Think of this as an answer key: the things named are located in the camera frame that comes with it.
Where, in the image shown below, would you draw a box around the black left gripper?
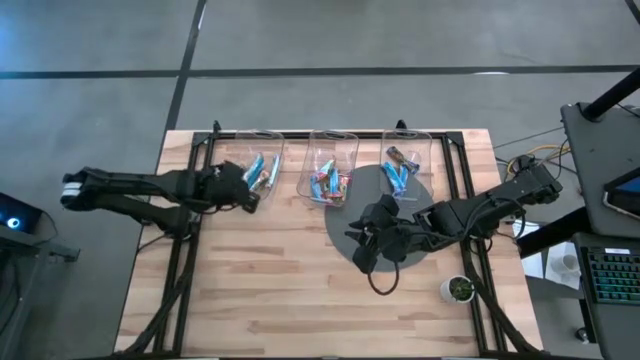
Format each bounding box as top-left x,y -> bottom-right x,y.
198,160 -> 262,214

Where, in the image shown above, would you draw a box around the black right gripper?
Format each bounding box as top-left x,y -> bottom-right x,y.
344,218 -> 432,275

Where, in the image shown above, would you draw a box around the green tan granola bar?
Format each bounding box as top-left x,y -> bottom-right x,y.
385,145 -> 421,175

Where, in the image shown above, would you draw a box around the grey round mat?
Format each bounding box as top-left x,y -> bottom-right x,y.
324,164 -> 440,274

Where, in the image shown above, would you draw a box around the clear plastic bin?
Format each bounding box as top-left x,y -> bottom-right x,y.
230,129 -> 287,202
378,128 -> 434,202
296,128 -> 361,209

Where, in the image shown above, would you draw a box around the small white potted plant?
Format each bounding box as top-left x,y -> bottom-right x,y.
439,274 -> 476,305

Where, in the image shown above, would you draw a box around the black boom bar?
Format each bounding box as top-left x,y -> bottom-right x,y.
516,205 -> 592,260

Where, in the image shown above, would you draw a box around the white paper sheets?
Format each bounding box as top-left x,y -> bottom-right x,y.
522,222 -> 584,292

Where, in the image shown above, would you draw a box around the dark grey equipment stand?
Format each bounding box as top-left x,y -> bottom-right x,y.
0,224 -> 81,360

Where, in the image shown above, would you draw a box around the black device with blue light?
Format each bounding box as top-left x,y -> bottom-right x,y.
0,192 -> 45,235

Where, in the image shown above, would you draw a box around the grey cart top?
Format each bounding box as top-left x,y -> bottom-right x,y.
559,102 -> 640,239

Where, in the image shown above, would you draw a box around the backlit black keyboard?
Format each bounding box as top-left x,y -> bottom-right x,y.
585,247 -> 640,306

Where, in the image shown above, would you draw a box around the tablet with blue screen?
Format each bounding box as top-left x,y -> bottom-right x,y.
601,167 -> 640,221

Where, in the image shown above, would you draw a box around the black pole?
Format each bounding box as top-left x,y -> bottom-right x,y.
581,67 -> 640,122

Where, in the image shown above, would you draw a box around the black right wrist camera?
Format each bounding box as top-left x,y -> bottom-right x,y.
369,193 -> 401,226

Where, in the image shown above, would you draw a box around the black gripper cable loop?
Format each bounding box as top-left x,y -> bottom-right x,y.
367,257 -> 401,297

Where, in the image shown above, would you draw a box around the black aluminium table frame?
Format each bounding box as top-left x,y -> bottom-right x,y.
112,119 -> 546,360

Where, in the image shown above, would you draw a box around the yellow cable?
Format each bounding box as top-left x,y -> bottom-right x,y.
506,143 -> 571,177

